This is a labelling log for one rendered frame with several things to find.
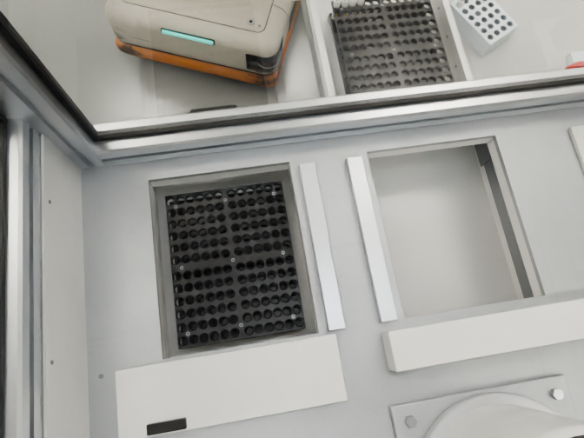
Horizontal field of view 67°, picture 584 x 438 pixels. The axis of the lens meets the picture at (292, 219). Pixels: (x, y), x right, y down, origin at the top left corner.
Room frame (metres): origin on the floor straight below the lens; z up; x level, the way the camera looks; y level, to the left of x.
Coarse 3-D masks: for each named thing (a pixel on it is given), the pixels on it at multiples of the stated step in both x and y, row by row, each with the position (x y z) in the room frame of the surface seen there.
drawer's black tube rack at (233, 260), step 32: (224, 192) 0.21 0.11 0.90; (256, 192) 0.22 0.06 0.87; (192, 224) 0.15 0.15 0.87; (224, 224) 0.16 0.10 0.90; (256, 224) 0.17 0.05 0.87; (288, 224) 0.17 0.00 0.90; (192, 256) 0.10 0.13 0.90; (224, 256) 0.12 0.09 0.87; (256, 256) 0.12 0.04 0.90; (288, 256) 0.13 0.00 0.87; (192, 288) 0.06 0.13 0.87; (224, 288) 0.07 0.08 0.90; (256, 288) 0.08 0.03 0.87; (288, 288) 0.08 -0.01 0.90; (192, 320) 0.01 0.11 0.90; (224, 320) 0.02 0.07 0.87; (256, 320) 0.03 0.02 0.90; (288, 320) 0.04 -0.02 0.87
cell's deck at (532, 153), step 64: (448, 128) 0.36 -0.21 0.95; (512, 128) 0.38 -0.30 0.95; (128, 192) 0.16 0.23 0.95; (320, 192) 0.22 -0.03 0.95; (512, 192) 0.27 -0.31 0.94; (576, 192) 0.29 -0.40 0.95; (128, 256) 0.08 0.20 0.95; (384, 256) 0.14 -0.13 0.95; (576, 256) 0.19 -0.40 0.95; (128, 320) 0.00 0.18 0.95; (320, 320) 0.04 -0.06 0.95; (448, 320) 0.07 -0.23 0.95; (384, 384) -0.02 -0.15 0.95; (448, 384) -0.01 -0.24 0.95; (576, 384) 0.02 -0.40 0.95
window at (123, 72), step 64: (0, 0) 0.22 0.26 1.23; (64, 0) 0.24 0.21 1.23; (128, 0) 0.25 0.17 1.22; (192, 0) 0.27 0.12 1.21; (256, 0) 0.29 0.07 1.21; (320, 0) 0.31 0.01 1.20; (384, 0) 0.33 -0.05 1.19; (448, 0) 0.35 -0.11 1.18; (512, 0) 0.37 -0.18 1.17; (576, 0) 0.40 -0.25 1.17; (64, 64) 0.22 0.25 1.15; (128, 64) 0.24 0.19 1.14; (192, 64) 0.26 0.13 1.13; (256, 64) 0.29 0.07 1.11; (320, 64) 0.31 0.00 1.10; (384, 64) 0.34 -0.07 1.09; (448, 64) 0.37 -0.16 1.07; (512, 64) 0.40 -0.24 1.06; (576, 64) 0.43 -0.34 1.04; (128, 128) 0.23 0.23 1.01
